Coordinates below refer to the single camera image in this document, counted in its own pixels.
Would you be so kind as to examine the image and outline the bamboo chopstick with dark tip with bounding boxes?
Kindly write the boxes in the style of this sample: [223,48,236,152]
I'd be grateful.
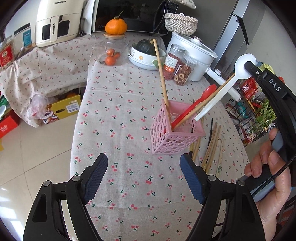
[202,125,221,174]

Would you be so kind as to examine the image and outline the white plastic spoon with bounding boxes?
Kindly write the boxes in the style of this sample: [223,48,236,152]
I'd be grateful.
[194,53,257,121]

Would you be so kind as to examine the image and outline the plain black chopstick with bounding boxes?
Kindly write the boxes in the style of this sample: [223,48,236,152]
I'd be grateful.
[207,118,213,147]

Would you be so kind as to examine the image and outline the person's right hand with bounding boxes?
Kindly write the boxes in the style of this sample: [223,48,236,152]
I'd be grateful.
[244,128,292,240]

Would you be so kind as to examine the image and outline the green leafy vegetables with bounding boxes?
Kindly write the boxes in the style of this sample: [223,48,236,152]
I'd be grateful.
[251,98,276,134]

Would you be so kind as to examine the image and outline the printed pale chopstick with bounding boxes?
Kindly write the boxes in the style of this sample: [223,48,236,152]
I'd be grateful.
[215,139,224,177]

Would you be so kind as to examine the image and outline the red plastic spoon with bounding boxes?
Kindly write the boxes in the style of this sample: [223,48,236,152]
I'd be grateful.
[171,84,217,130]

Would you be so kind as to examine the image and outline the red gift box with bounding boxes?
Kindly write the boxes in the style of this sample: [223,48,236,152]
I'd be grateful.
[0,110,20,138]

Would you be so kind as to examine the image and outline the bamboo chopstick in basket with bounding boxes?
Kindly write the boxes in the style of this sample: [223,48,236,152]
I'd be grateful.
[152,38,171,124]
[173,74,237,131]

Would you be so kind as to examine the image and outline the pink perforated utensil basket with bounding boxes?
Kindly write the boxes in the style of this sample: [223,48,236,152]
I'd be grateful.
[150,100,206,155]

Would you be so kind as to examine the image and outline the jar of dried fruit slices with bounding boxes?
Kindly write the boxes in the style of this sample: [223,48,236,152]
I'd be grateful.
[174,55,197,86]

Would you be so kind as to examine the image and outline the clear plastic bag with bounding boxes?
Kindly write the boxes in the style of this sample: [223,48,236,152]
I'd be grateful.
[26,93,59,127]

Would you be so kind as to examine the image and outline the yellow cardboard box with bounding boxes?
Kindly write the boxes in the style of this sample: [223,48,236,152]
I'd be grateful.
[42,94,81,125]

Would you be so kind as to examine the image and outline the grey refrigerator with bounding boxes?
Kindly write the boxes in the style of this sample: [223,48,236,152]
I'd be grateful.
[177,0,265,77]

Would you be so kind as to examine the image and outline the jar of red goji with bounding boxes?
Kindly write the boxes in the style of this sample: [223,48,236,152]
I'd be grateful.
[163,44,186,80]

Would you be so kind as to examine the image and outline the cherry print tablecloth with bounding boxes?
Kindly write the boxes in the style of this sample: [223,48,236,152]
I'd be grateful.
[0,31,250,241]

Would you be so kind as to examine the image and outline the woven white lidded basket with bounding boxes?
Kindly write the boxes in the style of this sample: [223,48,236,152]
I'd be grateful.
[165,13,198,36]

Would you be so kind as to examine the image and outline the white ceramic bowl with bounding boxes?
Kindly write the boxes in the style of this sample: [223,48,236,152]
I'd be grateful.
[128,43,159,70]

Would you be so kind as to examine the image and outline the dark green squash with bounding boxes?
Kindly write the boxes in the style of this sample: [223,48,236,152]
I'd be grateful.
[136,40,156,56]

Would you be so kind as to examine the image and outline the clear container blue label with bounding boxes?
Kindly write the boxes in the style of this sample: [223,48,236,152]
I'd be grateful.
[14,23,33,56]

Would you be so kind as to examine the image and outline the glass jar with oranges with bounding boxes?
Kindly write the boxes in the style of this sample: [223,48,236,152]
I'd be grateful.
[96,33,128,66]

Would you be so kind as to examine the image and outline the black microwave oven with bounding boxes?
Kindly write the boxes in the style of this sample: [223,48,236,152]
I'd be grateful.
[91,0,179,35]

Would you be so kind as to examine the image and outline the large orange on jar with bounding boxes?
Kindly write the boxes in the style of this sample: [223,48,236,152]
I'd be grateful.
[105,11,127,35]

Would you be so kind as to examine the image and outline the white air fryer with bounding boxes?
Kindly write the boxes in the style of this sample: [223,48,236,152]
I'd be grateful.
[35,0,84,47]

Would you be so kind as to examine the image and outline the black wire storage rack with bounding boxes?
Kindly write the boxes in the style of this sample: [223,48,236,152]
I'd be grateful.
[225,78,275,147]

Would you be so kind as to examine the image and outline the white electric pot with handle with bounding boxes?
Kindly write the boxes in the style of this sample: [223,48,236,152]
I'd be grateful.
[166,32,226,85]

